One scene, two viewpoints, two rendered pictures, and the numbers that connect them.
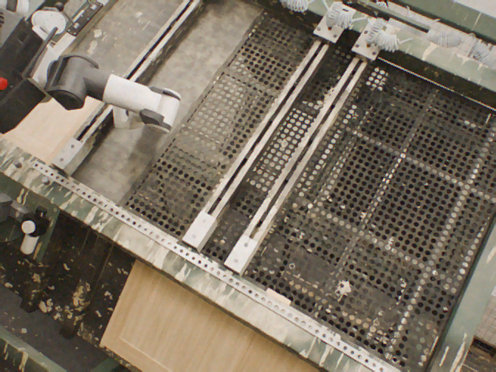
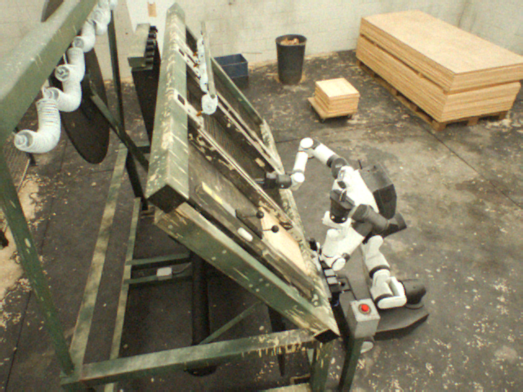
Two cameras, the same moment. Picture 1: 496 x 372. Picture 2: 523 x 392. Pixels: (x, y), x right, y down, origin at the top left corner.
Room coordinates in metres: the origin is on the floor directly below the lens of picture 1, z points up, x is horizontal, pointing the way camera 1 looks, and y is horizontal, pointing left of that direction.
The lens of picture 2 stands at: (2.67, 2.13, 2.66)
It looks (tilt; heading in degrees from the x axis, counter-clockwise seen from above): 41 degrees down; 249
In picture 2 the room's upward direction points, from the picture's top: 2 degrees counter-clockwise
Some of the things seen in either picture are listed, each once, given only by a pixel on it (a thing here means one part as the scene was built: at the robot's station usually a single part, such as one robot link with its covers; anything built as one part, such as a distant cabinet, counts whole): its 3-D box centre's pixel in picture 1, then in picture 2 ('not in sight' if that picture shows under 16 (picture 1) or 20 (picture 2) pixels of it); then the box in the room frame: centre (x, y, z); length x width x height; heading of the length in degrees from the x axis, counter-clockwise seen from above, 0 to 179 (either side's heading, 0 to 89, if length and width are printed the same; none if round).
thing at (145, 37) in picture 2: (417, 184); (156, 95); (2.42, -0.70, 1.38); 0.70 x 0.15 x 0.85; 77
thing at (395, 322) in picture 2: not in sight; (381, 300); (1.27, 0.91, 0.19); 0.64 x 0.52 x 0.33; 167
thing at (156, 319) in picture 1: (216, 345); not in sight; (1.85, -0.15, 0.52); 0.90 x 0.02 x 0.55; 77
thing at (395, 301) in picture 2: not in sight; (386, 292); (1.24, 0.92, 0.28); 0.21 x 0.20 x 0.13; 167
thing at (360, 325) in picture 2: not in sight; (362, 318); (1.80, 1.29, 0.84); 0.12 x 0.12 x 0.18; 77
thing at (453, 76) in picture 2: not in sight; (425, 63); (-1.70, -2.20, 0.39); 2.46 x 1.05 x 0.78; 83
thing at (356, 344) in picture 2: not in sight; (350, 361); (1.80, 1.29, 0.38); 0.06 x 0.06 x 0.75; 77
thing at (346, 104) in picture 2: not in sight; (331, 100); (-0.07, -2.10, 0.20); 0.61 x 0.53 x 0.40; 83
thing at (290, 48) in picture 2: not in sight; (290, 60); (-0.05, -3.41, 0.33); 0.52 x 0.51 x 0.65; 83
